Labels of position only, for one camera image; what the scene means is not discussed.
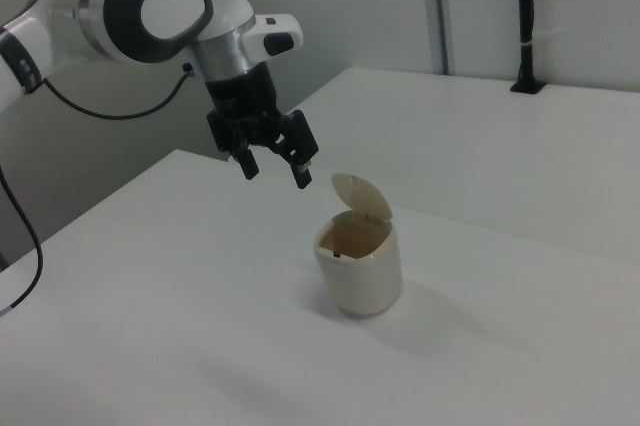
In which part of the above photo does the small white trash bin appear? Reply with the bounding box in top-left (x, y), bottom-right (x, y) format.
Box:
top-left (313, 210), bottom-right (404, 318)

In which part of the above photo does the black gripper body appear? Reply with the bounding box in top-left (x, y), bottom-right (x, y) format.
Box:
top-left (203, 62), bottom-right (289, 149)

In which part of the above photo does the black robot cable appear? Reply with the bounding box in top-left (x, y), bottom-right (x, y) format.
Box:
top-left (0, 61), bottom-right (197, 318)

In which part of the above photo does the beige trash bin lid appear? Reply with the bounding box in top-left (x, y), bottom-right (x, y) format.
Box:
top-left (331, 171), bottom-right (393, 223)

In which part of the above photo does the grey partition frame post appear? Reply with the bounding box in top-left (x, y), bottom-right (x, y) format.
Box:
top-left (428, 0), bottom-right (450, 75)

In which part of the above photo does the black clamped pole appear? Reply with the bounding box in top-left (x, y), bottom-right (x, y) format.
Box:
top-left (509, 0), bottom-right (547, 95)

